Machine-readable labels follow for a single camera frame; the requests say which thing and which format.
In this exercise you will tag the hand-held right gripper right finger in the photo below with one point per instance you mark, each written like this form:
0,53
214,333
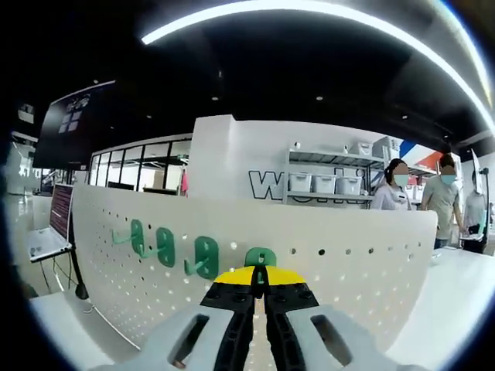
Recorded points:
290,305

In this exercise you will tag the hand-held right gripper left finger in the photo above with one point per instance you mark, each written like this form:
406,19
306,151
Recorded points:
232,305

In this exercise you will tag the green hook assembly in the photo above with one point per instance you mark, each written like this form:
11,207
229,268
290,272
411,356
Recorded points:
137,239
207,259
255,257
166,249

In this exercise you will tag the white pegboard mounting plate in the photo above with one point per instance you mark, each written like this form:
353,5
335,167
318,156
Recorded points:
348,293

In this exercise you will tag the white lidded storage bin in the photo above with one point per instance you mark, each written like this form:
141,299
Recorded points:
349,186
300,182
324,184

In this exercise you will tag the pink hanging cloth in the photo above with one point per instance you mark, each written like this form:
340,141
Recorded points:
185,181

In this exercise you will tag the black laptop stand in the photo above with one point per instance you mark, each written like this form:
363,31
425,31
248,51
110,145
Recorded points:
82,291

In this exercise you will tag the grey metal storage shelf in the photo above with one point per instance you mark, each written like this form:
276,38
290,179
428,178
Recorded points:
328,157

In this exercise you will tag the small clear plastic bag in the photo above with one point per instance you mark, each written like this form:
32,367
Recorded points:
441,257

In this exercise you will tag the small white storage box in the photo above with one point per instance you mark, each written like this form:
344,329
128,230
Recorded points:
364,149

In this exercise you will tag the large white storage crate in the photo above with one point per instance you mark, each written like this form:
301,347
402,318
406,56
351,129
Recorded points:
386,148

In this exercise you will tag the silver laptop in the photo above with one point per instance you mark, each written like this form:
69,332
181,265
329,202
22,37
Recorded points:
60,208

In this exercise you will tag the long ceiling light strip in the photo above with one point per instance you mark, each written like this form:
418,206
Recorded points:
152,37

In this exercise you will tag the white ceiling projector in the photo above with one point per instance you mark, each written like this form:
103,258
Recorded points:
26,114

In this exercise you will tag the striped wall banner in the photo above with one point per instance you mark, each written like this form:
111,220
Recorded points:
429,156

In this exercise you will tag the large dark wall screen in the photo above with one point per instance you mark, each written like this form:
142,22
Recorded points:
69,147

